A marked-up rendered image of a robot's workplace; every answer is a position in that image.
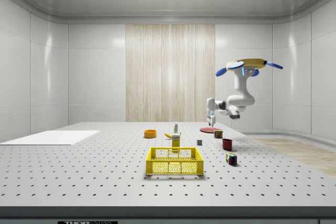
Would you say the red plate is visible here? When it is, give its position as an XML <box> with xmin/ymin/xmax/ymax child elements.
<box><xmin>199</xmin><ymin>126</ymin><xmax>224</xmax><ymax>134</ymax></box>

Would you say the red mug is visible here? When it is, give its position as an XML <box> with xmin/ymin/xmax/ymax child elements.
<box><xmin>222</xmin><ymin>138</ymin><xmax>234</xmax><ymax>151</ymax></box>

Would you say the puzzle cube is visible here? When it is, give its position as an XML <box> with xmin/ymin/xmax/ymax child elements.
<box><xmin>225</xmin><ymin>152</ymin><xmax>238</xmax><ymax>166</ymax></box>

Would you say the yellow basket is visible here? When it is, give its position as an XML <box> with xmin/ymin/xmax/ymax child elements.
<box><xmin>145</xmin><ymin>146</ymin><xmax>205</xmax><ymax>176</ymax></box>

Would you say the drone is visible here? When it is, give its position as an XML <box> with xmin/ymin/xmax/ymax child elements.
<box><xmin>215</xmin><ymin>58</ymin><xmax>284</xmax><ymax>78</ymax></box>

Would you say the white board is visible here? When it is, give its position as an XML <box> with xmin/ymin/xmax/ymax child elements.
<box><xmin>0</xmin><ymin>130</ymin><xmax>101</xmax><ymax>146</ymax></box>

